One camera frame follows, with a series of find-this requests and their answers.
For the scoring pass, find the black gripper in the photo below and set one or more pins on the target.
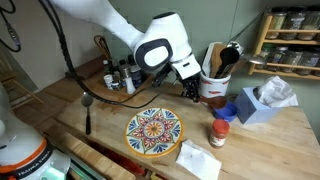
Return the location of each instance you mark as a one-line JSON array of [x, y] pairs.
[[191, 84]]

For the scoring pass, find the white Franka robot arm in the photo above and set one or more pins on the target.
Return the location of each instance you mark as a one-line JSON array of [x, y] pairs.
[[160, 40]]

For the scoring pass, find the white chili-print utensil holder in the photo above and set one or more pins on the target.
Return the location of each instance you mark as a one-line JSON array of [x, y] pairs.
[[215, 87]]

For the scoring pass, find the black plastic spoon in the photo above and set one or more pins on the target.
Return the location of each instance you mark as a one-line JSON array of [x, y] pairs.
[[229, 56]]

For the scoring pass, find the silver kitchen utensil head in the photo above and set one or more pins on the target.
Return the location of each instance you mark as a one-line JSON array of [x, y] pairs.
[[236, 46]]

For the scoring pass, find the large metal serving spoon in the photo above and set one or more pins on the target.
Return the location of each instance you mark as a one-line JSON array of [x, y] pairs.
[[255, 59]]

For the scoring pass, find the blue plastic bowl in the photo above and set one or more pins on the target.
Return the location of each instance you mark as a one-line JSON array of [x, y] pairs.
[[226, 113]]

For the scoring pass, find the white spatula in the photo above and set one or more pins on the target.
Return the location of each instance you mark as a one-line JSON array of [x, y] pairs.
[[207, 60]]

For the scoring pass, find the light wooden spatula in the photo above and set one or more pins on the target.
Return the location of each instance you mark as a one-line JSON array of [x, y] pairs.
[[217, 58]]

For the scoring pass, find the red-lidded spice jar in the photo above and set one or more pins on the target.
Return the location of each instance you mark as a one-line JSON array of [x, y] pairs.
[[219, 134]]

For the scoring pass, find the colourful floral ceramic plate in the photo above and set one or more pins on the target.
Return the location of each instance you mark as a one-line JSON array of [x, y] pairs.
[[154, 132]]

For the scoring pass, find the blue tissue box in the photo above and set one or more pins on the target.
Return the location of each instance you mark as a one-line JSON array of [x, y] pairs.
[[250, 108]]

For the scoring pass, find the blue-label canister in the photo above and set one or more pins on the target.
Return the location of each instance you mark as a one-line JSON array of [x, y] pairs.
[[136, 76]]

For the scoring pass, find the white salt shaker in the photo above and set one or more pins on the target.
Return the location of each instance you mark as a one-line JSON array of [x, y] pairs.
[[130, 86]]

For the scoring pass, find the white paper napkin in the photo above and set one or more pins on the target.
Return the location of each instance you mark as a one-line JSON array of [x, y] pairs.
[[198, 161]]

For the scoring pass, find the tall metal black-lid canister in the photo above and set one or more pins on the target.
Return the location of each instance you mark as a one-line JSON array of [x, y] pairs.
[[131, 60]]

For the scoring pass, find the metal pepper mill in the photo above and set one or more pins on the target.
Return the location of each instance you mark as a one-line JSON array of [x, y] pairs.
[[124, 71]]

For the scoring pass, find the wooden condiment tray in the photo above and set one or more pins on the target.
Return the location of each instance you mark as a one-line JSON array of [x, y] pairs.
[[113, 95]]

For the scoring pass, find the white tissue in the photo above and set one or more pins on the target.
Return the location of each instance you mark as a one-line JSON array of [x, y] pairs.
[[275, 91]]

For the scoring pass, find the small glass spice jar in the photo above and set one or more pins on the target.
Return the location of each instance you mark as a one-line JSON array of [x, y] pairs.
[[265, 55], [276, 59], [291, 60], [308, 61]]

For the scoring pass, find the small white jar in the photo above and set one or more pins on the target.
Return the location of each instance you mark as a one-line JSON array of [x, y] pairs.
[[108, 81]]

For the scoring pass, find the wooden spice rack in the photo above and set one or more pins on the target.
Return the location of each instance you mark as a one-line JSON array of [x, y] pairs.
[[260, 40]]

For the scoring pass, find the dark wooden board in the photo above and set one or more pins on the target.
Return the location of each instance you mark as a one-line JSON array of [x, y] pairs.
[[86, 68]]

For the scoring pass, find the glass jar green herbs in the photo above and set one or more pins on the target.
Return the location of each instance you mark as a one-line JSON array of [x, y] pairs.
[[276, 23]]

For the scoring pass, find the glass jar dark spices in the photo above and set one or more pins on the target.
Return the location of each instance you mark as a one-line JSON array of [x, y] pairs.
[[293, 21]]

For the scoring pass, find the glass jar pale spices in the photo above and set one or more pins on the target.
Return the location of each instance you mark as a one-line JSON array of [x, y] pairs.
[[310, 23]]

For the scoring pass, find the wooden chair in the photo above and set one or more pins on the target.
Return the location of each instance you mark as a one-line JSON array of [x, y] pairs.
[[13, 86]]

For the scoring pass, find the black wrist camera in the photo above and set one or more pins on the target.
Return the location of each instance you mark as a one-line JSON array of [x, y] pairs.
[[161, 76]]

